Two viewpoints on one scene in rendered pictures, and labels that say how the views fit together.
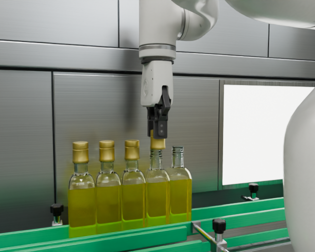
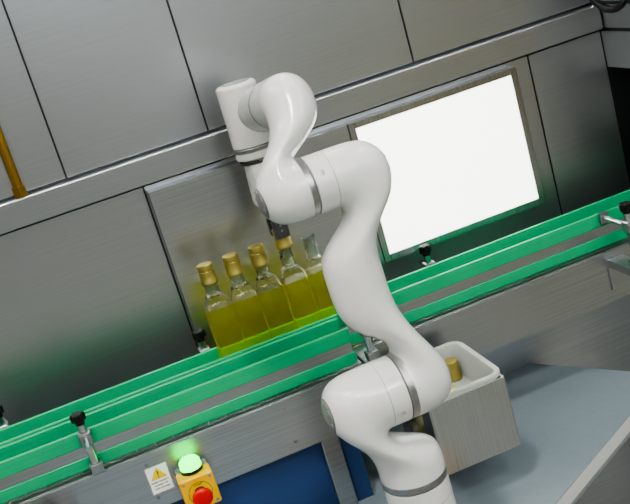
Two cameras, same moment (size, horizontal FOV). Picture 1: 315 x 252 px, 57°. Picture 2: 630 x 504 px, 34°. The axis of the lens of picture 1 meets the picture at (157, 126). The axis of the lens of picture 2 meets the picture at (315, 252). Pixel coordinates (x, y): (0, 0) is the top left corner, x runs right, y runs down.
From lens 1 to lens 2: 1.55 m
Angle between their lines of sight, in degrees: 14
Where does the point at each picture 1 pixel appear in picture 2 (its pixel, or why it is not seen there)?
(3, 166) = (125, 305)
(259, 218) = (425, 287)
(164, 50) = (259, 152)
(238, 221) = (399, 298)
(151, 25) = (239, 131)
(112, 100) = (220, 199)
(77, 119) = (188, 233)
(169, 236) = (320, 332)
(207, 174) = not seen: hidden behind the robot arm
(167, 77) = not seen: hidden behind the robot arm
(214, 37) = (327, 68)
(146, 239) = (297, 340)
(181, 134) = not seen: hidden behind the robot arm
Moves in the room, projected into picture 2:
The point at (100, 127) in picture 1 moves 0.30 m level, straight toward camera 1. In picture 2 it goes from (216, 233) to (227, 270)
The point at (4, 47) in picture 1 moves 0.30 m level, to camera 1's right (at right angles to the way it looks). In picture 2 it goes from (89, 182) to (224, 145)
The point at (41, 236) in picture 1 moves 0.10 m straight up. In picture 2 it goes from (193, 363) to (179, 322)
